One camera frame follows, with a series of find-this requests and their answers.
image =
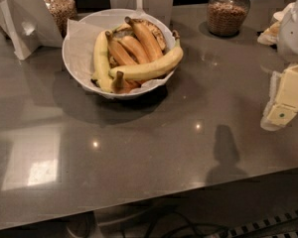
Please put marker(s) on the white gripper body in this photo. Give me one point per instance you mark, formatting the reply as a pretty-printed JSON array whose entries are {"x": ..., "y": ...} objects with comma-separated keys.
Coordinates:
[{"x": 294, "y": 34}]

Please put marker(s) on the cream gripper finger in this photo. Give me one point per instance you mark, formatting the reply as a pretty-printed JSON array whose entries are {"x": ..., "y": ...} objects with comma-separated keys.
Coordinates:
[
  {"x": 269, "y": 36},
  {"x": 282, "y": 106}
]

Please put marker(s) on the long yellow front banana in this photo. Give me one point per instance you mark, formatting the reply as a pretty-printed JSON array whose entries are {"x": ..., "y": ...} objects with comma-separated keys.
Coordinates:
[{"x": 153, "y": 69}]

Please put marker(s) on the brown-orange banana right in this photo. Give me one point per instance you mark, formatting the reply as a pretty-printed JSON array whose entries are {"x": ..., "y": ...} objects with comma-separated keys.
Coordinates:
[{"x": 146, "y": 38}]

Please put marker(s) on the brown-orange banana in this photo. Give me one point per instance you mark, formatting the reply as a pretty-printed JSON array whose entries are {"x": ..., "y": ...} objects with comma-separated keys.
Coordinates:
[
  {"x": 146, "y": 38},
  {"x": 134, "y": 47},
  {"x": 118, "y": 51}
]

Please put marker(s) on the brown-orange banana middle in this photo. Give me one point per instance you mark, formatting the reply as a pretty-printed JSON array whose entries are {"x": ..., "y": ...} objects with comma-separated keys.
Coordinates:
[{"x": 134, "y": 47}]

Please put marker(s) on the spotted back banana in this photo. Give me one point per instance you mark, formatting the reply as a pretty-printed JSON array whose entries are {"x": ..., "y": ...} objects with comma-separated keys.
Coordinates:
[{"x": 126, "y": 30}]

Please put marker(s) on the brown-orange banana left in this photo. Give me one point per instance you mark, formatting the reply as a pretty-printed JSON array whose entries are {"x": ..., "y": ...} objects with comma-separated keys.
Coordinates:
[{"x": 118, "y": 51}]

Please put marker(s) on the short brown front banana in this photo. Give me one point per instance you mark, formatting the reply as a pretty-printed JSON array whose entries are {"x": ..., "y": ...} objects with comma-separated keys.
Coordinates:
[{"x": 121, "y": 85}]

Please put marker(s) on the yellow left banana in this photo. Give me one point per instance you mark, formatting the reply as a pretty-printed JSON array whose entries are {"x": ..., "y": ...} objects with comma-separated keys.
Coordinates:
[{"x": 101, "y": 63}]

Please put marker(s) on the glass jar right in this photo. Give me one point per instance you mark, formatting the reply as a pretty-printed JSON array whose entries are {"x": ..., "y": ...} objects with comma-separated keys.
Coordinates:
[{"x": 225, "y": 17}]

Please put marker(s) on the glass jar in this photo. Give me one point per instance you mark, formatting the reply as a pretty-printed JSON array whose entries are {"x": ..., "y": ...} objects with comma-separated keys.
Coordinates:
[
  {"x": 225, "y": 17},
  {"x": 62, "y": 10}
]

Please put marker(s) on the black white striped strip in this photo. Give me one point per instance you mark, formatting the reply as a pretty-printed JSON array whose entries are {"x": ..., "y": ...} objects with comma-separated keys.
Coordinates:
[{"x": 283, "y": 225}]

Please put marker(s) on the white paper liner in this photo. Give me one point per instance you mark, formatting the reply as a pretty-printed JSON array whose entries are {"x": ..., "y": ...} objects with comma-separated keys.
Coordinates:
[{"x": 121, "y": 57}]

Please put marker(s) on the glass jar left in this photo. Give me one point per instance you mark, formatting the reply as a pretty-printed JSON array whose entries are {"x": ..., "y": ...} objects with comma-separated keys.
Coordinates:
[{"x": 62, "y": 10}]

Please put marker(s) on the white napkin holder left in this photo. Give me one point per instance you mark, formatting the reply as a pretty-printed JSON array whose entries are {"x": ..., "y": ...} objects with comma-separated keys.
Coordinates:
[{"x": 29, "y": 24}]

